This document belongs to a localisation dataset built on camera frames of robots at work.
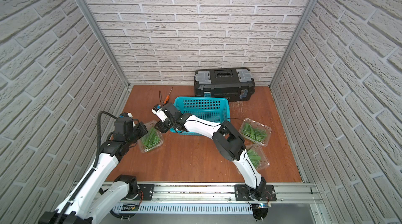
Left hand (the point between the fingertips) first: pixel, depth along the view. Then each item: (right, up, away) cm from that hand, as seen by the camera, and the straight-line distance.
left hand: (147, 122), depth 81 cm
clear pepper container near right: (+59, -19, +2) cm, 62 cm away
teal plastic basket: (+30, +5, +23) cm, 38 cm away
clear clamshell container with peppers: (0, -12, +9) cm, 15 cm away
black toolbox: (+51, +22, +17) cm, 58 cm away
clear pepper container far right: (+64, -8, +11) cm, 66 cm away
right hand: (+5, -2, +8) cm, 9 cm away
